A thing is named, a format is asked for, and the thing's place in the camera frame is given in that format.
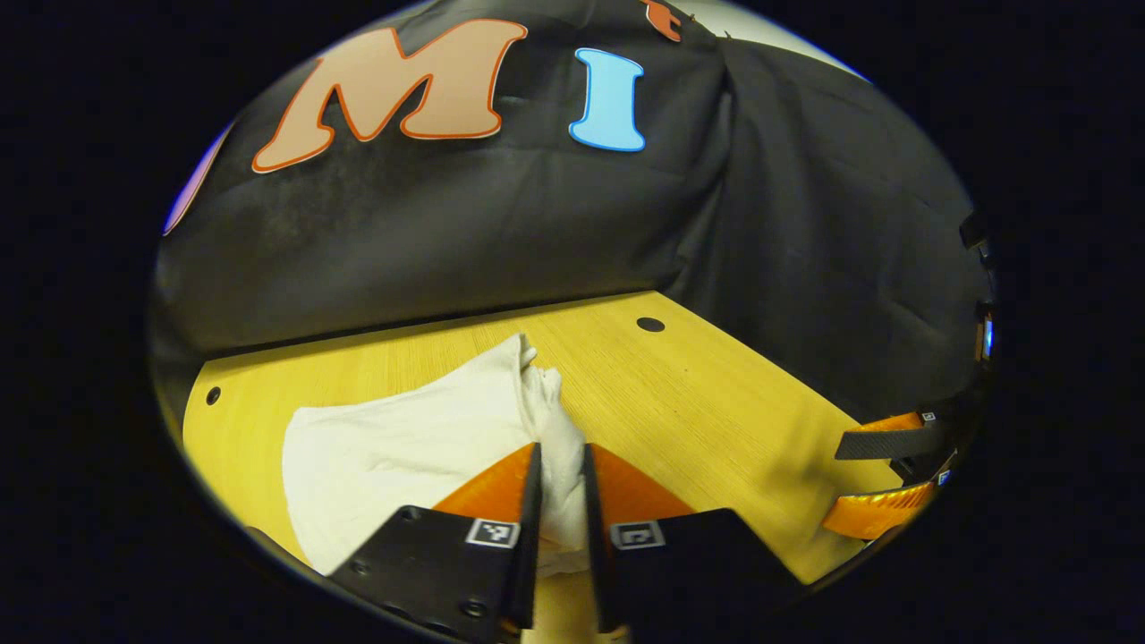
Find white jeans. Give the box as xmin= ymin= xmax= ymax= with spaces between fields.
xmin=282 ymin=333 xmax=596 ymax=578

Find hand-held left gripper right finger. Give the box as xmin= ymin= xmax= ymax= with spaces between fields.
xmin=581 ymin=443 xmax=810 ymax=643

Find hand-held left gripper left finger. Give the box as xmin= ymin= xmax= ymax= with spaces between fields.
xmin=325 ymin=442 xmax=544 ymax=643

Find black backdrop cloth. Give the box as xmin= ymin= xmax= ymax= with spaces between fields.
xmin=148 ymin=0 xmax=998 ymax=439

